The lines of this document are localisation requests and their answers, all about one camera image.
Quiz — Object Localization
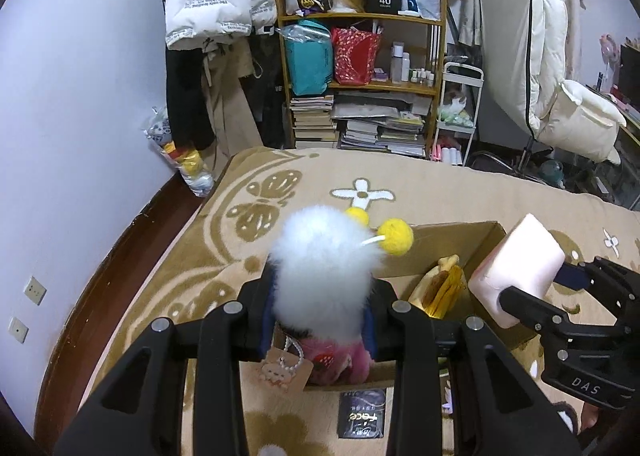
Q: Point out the clear plastic bag of items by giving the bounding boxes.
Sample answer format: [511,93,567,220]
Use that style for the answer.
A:
[145,106,216,198]

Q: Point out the pink white soft sponge block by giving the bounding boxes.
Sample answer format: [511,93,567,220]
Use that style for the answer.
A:
[468,213,566,330]

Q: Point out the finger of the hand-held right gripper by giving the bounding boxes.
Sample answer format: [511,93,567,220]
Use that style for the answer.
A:
[555,257,640,332]
[500,286,640,372]

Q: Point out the cluttered desk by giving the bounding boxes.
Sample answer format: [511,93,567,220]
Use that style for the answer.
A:
[595,36,640,213]

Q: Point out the black hanging garment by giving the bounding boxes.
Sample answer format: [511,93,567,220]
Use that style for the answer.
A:
[240,30,294,149]

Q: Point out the wooden shelf unit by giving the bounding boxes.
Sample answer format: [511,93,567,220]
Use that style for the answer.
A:
[272,0,449,160]

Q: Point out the white wall outlet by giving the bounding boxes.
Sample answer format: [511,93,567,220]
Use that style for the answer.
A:
[25,276,48,306]
[8,317,30,345]

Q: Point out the black white plush item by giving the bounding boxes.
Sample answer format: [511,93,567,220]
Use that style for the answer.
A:
[550,401,582,435]

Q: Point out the white metal cart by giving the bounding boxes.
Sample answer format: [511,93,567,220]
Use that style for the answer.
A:
[431,61,485,167]

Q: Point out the white fluffy pink plush keychain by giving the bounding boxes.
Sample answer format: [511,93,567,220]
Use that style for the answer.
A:
[269,203,416,387]

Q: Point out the teal bag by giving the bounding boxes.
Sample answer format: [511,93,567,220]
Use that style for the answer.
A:
[282,20,334,96]

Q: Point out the cardboard box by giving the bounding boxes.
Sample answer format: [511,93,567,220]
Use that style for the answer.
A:
[272,220,547,390]

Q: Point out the pink fan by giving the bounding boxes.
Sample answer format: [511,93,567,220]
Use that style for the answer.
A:
[601,34,621,68]

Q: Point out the stack of books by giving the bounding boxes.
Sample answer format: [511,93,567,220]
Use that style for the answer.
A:
[289,94,336,150]

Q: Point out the dark tissue pack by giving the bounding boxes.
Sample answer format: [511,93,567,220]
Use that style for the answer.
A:
[337,388,389,439]

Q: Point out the cream padded chair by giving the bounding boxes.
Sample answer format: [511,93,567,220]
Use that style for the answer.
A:
[479,0,629,168]

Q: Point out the black hanging pants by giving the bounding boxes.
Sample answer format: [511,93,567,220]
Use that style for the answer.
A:
[166,43,216,150]

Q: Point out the beige hanging pants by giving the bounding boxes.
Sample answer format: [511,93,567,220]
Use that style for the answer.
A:
[202,39,264,158]

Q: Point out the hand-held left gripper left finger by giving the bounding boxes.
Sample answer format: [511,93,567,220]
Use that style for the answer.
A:
[52,269,281,456]

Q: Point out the teal jug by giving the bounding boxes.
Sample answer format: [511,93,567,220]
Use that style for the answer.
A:
[540,159,566,190]

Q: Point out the paper tag with bead chain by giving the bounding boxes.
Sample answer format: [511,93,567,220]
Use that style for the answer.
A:
[260,339,314,395]

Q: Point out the pale plush toy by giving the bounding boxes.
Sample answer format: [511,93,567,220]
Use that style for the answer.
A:
[437,91,476,130]

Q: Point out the beige patterned blanket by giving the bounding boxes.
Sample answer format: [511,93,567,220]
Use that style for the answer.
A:
[82,146,640,456]

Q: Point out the pile of magazines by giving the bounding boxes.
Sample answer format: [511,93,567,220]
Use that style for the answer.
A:
[334,90,434,157]

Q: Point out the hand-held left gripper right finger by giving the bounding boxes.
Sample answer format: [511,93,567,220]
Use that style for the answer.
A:
[362,279,576,456]

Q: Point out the yellow plush toy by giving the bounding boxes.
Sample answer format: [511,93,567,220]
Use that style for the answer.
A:
[407,256,469,320]

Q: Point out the red patterned bag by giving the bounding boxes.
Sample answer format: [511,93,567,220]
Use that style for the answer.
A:
[331,26,382,85]

